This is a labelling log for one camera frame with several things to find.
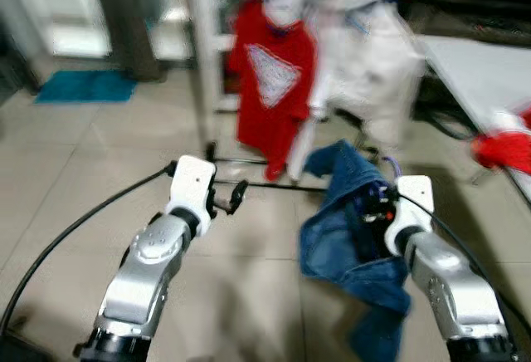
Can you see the blue plastic hanger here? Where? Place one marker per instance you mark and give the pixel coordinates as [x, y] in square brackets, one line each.
[361, 20]

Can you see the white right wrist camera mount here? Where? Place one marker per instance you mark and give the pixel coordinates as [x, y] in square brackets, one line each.
[415, 200]

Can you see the blue denim jeans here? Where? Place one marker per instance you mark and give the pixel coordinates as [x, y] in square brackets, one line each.
[332, 246]

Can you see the large white table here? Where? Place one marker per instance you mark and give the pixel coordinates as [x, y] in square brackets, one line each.
[481, 71]

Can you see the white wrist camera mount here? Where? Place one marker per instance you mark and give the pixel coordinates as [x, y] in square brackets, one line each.
[192, 183]
[415, 200]

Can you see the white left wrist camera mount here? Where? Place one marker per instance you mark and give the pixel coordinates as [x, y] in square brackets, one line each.
[192, 183]

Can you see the red knit sweater white stripes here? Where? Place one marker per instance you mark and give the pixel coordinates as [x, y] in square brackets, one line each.
[506, 150]

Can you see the teal floor mat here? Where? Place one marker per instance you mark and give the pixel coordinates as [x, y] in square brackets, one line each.
[83, 86]

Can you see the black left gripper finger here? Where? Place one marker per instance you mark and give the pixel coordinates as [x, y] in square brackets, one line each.
[240, 188]
[237, 206]

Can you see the red printed t-shirt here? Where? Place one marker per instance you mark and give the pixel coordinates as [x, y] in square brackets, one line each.
[249, 113]

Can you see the silver clothes rack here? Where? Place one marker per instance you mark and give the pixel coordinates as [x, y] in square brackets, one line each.
[205, 88]

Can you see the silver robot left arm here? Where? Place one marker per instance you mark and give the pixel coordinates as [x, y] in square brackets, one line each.
[145, 279]

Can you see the white hanging garment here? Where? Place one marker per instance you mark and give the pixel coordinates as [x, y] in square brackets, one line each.
[373, 71]

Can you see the glass door aluminium frame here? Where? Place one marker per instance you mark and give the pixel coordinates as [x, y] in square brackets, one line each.
[79, 13]

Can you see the purple plastic hanger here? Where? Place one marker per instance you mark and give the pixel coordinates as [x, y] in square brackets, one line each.
[397, 165]
[278, 30]

